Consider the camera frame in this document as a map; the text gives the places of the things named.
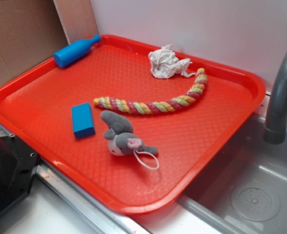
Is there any blue plastic bottle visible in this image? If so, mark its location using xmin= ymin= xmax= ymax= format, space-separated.
xmin=53 ymin=34 xmax=102 ymax=68

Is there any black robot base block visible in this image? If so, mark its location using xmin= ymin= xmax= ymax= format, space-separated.
xmin=0 ymin=136 xmax=40 ymax=216

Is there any red plastic tray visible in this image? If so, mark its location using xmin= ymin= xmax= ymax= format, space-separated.
xmin=0 ymin=35 xmax=266 ymax=215

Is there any grey plush elephant toy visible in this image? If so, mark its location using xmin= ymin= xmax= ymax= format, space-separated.
xmin=101 ymin=110 xmax=160 ymax=170

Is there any crumpled white paper tissue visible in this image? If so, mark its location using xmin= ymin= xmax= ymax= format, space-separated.
xmin=148 ymin=44 xmax=196 ymax=79

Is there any blue rectangular block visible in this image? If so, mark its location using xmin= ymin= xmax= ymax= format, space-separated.
xmin=71 ymin=103 xmax=96 ymax=139

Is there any grey plastic sink basin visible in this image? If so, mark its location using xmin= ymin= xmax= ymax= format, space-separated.
xmin=178 ymin=114 xmax=287 ymax=234

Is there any grey sink faucet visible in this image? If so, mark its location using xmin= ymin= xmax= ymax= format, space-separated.
xmin=263 ymin=53 xmax=287 ymax=144

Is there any round sink drain cover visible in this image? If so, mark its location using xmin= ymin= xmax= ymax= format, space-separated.
xmin=231 ymin=184 xmax=280 ymax=222

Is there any brown cardboard panel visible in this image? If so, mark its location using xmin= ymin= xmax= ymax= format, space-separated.
xmin=0 ymin=0 xmax=67 ymax=87

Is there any multicolour twisted rope toy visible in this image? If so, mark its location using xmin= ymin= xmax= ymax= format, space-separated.
xmin=93 ymin=68 xmax=207 ymax=115

